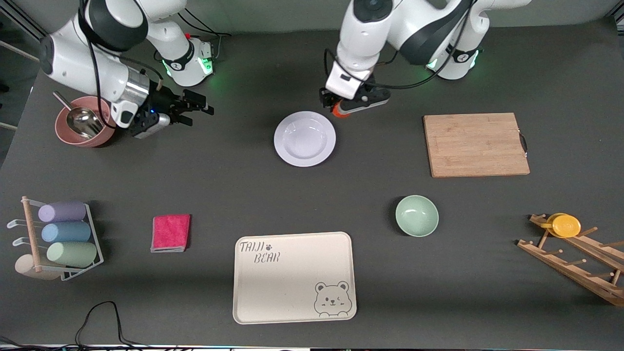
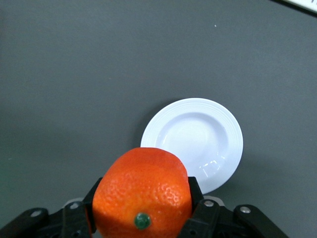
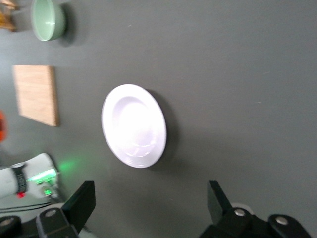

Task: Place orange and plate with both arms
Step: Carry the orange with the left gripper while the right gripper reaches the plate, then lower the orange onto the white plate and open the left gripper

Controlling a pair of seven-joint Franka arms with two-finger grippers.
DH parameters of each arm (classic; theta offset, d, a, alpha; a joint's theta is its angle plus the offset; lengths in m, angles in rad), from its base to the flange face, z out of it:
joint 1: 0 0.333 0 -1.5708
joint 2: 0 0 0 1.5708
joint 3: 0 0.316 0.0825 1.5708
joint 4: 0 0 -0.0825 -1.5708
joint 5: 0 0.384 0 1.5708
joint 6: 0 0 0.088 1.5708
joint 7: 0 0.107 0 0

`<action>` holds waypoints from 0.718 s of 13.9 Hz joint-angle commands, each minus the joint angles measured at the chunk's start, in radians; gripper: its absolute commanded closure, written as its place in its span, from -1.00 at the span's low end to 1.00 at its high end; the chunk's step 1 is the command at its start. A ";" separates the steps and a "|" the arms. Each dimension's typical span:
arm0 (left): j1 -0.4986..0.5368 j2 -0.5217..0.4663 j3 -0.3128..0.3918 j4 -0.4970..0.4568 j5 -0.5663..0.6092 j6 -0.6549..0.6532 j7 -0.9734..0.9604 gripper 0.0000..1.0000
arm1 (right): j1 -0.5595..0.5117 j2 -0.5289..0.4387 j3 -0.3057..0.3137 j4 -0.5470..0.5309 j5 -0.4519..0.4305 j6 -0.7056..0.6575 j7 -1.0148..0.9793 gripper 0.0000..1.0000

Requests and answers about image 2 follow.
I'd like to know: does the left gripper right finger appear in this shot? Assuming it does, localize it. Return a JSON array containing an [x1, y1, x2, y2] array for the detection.
[[177, 176, 285, 238]]

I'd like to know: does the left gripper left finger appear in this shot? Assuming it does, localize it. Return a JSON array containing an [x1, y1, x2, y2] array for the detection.
[[0, 177, 104, 238]]

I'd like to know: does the orange fruit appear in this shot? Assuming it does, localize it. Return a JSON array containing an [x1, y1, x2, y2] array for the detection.
[[91, 146, 193, 238]]

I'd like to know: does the white plate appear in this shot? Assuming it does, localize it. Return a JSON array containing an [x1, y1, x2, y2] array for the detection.
[[140, 97, 244, 194]]

